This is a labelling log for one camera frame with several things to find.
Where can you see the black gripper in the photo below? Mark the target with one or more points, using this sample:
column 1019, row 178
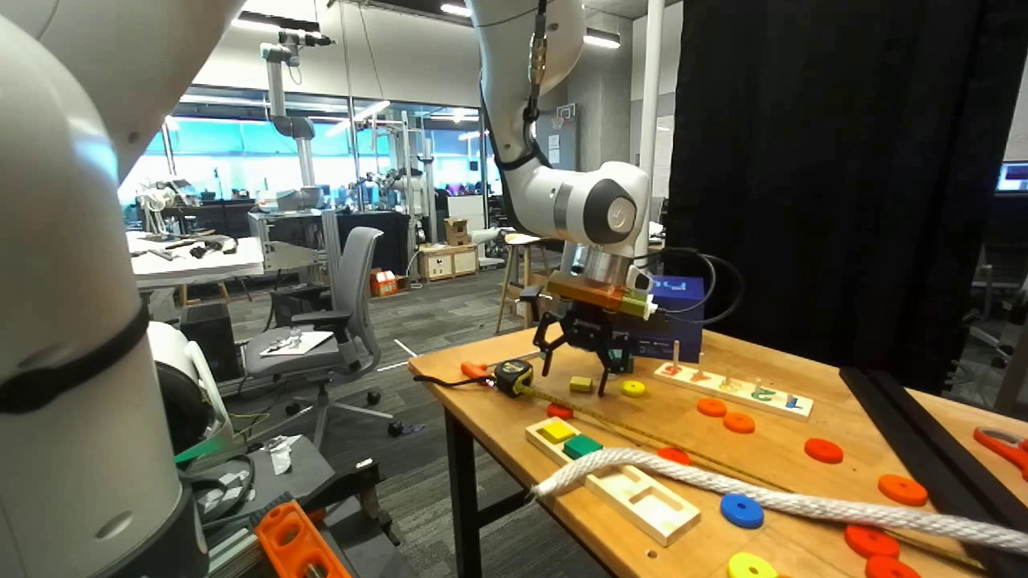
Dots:
column 597, row 329

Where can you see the yellow square block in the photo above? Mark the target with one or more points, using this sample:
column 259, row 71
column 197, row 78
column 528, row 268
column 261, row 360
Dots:
column 583, row 384
column 556, row 430

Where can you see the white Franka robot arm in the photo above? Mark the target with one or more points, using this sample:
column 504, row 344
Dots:
column 65, row 322

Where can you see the green square block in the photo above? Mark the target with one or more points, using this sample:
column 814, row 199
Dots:
column 583, row 448

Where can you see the yellow wooden disc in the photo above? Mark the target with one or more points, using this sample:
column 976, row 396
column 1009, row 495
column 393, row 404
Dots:
column 754, row 567
column 634, row 390

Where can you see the orange wooden disc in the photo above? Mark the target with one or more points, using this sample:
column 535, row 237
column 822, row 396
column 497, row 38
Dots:
column 560, row 409
column 739, row 422
column 711, row 409
column 677, row 454
column 873, row 540
column 903, row 489
column 896, row 569

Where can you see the yellow black tape measure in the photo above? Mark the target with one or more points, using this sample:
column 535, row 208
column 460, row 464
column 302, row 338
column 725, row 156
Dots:
column 515, row 376

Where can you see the thin wooden stick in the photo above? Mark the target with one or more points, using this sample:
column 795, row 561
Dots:
column 615, row 423

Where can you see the blue box device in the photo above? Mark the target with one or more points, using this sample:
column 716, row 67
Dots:
column 678, row 322

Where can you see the wooden stool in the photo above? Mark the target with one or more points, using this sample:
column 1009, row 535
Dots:
column 518, row 257

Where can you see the wooden colourful shape puzzle board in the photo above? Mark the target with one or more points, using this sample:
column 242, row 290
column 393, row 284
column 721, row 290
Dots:
column 739, row 390

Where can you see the light wooden crate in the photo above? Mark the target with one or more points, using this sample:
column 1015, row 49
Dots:
column 447, row 261

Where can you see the wooden slotted tray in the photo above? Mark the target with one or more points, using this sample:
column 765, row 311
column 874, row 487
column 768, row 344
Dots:
column 645, row 500

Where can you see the small orange floor box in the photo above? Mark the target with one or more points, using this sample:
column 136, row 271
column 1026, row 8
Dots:
column 385, row 284

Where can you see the blue wooden disc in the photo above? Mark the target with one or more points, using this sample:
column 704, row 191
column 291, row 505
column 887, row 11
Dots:
column 745, row 512

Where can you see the grey office chair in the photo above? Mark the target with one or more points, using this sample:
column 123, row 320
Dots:
column 355, row 277

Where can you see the black robot cart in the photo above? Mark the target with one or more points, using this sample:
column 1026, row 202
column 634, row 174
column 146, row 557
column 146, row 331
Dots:
column 322, row 491

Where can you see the orange plastic tool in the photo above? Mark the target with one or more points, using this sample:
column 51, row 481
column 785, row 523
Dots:
column 293, row 545

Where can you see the grey hanging robot column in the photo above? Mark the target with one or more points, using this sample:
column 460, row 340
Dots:
column 283, row 96

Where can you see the white rounded cover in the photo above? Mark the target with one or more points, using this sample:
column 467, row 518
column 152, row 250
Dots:
column 190, row 357

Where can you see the white work table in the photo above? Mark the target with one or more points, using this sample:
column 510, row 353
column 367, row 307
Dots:
column 197, row 268

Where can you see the computer monitor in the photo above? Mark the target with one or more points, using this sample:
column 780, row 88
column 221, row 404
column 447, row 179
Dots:
column 1012, row 178

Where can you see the orange green wrist camera mount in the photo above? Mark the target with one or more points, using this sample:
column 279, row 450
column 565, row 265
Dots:
column 599, row 295

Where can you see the black metal table frame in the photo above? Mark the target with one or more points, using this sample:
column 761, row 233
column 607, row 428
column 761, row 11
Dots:
column 464, row 481

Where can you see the black flat rail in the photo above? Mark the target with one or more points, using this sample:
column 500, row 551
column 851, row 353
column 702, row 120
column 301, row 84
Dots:
column 921, row 428

